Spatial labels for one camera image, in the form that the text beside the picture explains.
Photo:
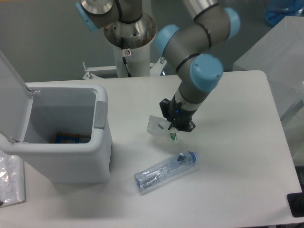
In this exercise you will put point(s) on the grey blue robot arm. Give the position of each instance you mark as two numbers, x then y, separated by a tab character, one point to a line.
130	31

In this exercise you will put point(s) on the paper sheet in sleeve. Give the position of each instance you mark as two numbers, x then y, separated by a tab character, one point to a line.
12	180

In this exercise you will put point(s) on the blue orange snack packet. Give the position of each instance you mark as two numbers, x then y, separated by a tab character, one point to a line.
62	137

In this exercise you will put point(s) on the black device at edge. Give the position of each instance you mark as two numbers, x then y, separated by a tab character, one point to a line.
296	204

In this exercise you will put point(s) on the translucent white storage box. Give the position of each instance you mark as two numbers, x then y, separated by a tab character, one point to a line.
280	55

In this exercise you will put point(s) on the clear crushed plastic bottle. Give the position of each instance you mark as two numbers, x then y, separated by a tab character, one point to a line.
170	169

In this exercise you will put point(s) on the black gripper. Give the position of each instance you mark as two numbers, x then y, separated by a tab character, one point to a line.
180	119

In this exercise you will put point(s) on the white pedestal base bracket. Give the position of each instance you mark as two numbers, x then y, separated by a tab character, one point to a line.
156	69

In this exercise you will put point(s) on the blue water jug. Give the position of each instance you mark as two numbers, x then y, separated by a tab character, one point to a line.
276	10

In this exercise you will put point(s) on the white plastic trash can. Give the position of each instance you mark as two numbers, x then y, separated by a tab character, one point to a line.
61	130

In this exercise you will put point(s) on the white trash can lid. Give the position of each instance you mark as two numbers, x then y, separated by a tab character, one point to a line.
10	83

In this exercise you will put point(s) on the white green plastic wrapper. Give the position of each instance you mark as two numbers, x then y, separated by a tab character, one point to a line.
158	126

